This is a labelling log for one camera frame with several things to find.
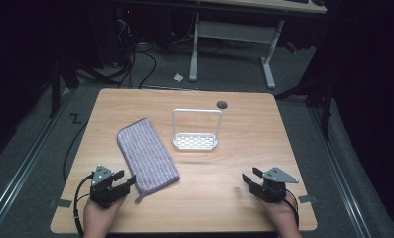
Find grey tape piece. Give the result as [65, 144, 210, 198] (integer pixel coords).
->
[298, 194, 318, 204]
[47, 198, 73, 209]

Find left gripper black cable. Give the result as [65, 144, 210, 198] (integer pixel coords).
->
[72, 172, 95, 238]

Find person's left hand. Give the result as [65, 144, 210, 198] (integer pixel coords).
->
[82, 195, 127, 238]

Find purple striped towel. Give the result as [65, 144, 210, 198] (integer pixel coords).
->
[116, 117, 181, 204]

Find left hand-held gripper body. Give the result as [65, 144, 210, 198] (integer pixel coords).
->
[89, 164, 132, 209]

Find black metal stand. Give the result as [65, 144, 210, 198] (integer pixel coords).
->
[49, 58, 119, 119]
[274, 65, 334, 140]

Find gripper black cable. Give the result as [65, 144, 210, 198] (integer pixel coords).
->
[72, 172, 95, 238]
[283, 188, 300, 229]

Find black floor cables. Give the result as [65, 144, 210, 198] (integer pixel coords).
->
[111, 19, 158, 89]

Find white towel rack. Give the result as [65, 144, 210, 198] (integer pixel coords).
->
[171, 108, 224, 152]

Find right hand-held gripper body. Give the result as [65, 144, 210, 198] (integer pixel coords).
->
[248, 166, 300, 204]

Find black cable under table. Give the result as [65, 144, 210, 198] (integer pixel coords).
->
[62, 120, 89, 183]

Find metal floor rail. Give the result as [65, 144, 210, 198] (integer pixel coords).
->
[0, 88, 77, 234]
[308, 107, 374, 238]

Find white-legged desk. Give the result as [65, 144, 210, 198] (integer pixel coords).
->
[188, 0, 328, 90]

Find person's right hand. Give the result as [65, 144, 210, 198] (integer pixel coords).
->
[256, 196, 304, 238]

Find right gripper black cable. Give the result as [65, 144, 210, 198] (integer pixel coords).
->
[283, 188, 300, 229]

